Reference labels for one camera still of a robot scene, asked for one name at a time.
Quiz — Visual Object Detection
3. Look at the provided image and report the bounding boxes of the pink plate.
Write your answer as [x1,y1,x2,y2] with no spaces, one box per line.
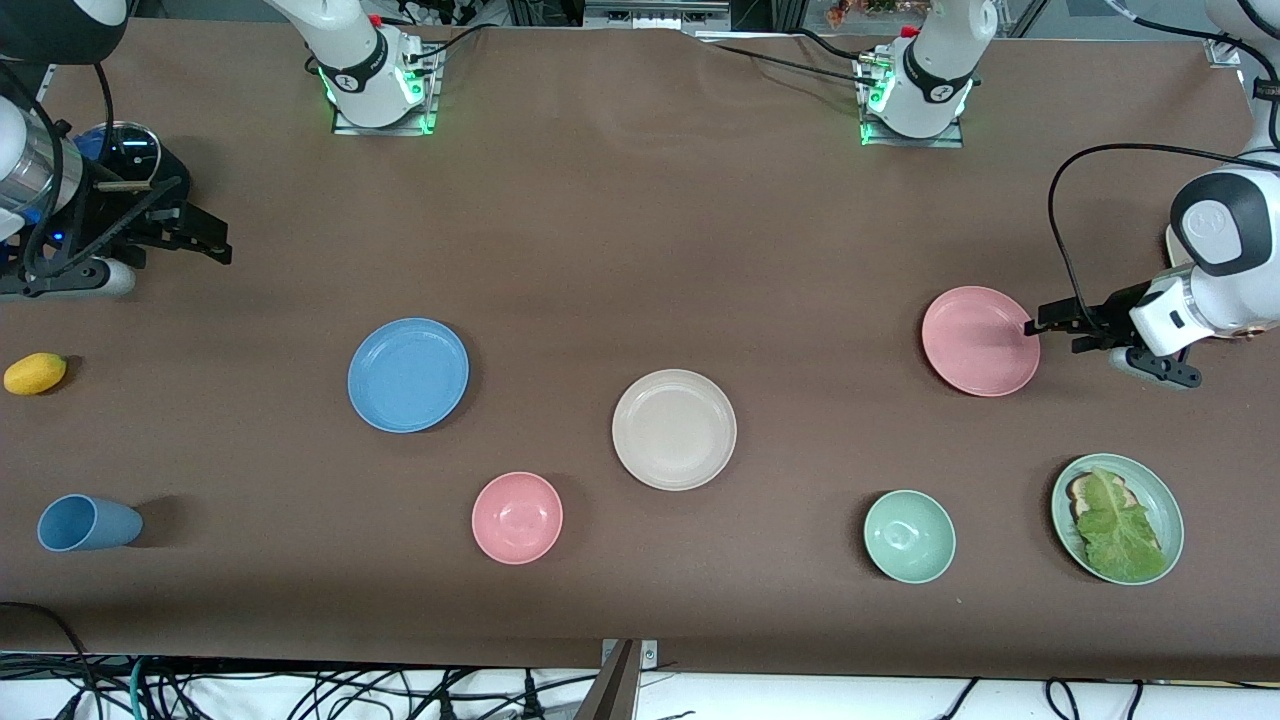
[921,286,1042,398]

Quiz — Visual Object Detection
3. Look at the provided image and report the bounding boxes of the blue plate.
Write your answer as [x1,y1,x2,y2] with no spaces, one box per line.
[347,318,470,434]

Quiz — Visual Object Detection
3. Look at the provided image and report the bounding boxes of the beige toaster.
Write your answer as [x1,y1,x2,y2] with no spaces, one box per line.
[1165,222,1280,343]

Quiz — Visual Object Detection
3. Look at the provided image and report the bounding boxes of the glass pot lid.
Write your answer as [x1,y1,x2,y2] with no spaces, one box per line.
[95,122,162,183]

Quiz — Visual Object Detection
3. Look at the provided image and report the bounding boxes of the toasted bread slice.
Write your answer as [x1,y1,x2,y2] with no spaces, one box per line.
[1066,473,1137,521]

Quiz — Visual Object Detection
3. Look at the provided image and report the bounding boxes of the yellow lemon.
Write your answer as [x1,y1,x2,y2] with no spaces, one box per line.
[3,352,68,396]

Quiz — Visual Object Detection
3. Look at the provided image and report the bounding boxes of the green lettuce leaf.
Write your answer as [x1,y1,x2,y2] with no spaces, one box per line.
[1075,467,1169,583]

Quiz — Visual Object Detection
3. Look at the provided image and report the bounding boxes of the green plate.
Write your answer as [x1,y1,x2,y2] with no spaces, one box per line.
[1050,453,1185,586]

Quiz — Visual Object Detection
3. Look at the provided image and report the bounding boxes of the green bowl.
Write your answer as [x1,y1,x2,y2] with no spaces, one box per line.
[863,489,957,585]

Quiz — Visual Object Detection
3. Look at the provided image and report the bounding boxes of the blue cup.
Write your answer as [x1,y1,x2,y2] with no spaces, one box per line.
[37,494,144,553]

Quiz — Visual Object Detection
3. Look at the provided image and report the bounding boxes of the beige plate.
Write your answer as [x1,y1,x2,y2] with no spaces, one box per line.
[612,369,738,492]

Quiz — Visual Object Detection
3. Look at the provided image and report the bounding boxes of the pink bowl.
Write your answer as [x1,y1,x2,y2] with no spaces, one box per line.
[471,472,564,566]

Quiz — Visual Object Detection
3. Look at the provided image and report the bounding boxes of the black pot with blue handle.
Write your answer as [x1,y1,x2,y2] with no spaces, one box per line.
[72,122,193,206]

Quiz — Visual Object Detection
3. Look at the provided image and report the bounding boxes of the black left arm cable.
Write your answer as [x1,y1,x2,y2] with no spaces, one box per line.
[1047,143,1280,313]

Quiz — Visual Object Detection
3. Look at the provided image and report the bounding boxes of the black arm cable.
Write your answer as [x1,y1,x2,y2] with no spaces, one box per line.
[0,60,113,281]
[1047,143,1280,313]

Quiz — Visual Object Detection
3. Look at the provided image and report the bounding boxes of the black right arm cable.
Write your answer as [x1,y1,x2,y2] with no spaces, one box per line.
[0,60,113,281]

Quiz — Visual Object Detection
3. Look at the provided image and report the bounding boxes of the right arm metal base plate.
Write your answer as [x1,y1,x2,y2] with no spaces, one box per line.
[331,42,442,137]

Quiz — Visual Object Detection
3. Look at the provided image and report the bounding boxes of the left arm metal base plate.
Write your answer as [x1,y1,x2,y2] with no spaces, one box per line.
[858,52,967,150]

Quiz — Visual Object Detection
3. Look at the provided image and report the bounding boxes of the black right base cable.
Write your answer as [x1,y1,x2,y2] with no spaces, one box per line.
[400,22,493,69]

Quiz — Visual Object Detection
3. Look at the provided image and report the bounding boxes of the black base cable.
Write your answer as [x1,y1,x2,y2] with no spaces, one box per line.
[700,28,883,89]
[400,22,493,69]

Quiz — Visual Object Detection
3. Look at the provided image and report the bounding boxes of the black left base cable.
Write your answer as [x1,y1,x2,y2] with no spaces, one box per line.
[700,28,883,89]

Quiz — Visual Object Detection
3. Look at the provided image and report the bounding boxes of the black looped floor cable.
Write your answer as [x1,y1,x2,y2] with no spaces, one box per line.
[0,601,106,720]

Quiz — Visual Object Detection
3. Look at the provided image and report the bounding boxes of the silver aluminium frame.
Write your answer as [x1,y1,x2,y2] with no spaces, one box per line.
[583,0,733,33]

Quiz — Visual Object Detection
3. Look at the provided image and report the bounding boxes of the metal table edge bracket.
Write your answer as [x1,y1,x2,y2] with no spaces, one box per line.
[600,640,659,673]

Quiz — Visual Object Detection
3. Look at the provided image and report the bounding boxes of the dark camera post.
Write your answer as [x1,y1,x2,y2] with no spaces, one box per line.
[573,640,641,720]

